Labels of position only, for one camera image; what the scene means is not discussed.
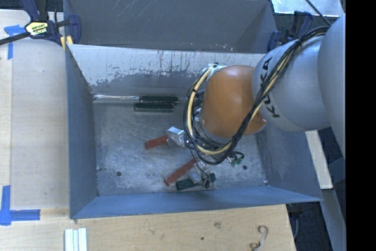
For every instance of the red-brown flat block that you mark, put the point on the red-brown flat block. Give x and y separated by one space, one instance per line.
155 142
179 172

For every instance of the grey metal bin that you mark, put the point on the grey metal bin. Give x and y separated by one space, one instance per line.
132 155

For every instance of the clear flat block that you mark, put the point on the clear flat block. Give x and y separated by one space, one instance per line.
117 97

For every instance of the pale wood board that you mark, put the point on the pale wood board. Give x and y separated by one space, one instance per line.
38 126

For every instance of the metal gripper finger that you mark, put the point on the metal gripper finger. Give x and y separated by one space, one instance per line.
175 135
195 177

